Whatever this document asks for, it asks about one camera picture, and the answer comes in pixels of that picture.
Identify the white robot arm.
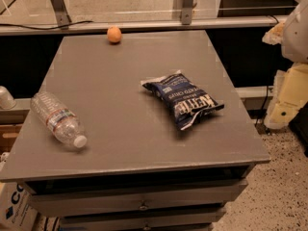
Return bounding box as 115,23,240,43
262,0,308,129

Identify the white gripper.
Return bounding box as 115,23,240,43
264,63,308,129

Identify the metal bracket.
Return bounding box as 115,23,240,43
181,0,193,25
50,0,71,27

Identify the brown cardboard box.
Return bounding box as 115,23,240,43
0,124,22,153

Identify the blue Kettle chip bag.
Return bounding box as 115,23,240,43
141,70,224,131

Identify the grey drawer cabinet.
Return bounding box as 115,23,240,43
0,29,272,231

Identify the black cable on ledge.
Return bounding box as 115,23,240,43
0,19,94,31

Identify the grey drawer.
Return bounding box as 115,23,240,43
29,179,248,217
60,206,225,231

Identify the lower grey drawer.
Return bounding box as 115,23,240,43
60,206,225,231

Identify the white cup at left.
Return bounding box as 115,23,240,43
0,86,16,110

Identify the right metal bracket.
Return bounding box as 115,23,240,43
181,0,193,25

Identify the black hanging cable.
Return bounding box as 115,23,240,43
255,86,270,127

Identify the white printed cardboard box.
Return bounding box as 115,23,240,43
0,183,38,231

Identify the orange fruit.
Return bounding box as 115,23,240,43
107,26,122,43

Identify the clear plastic water bottle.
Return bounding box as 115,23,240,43
31,91,88,148

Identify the upper grey drawer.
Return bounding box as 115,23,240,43
29,179,248,217

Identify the left metal bracket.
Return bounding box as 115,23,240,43
50,0,71,27

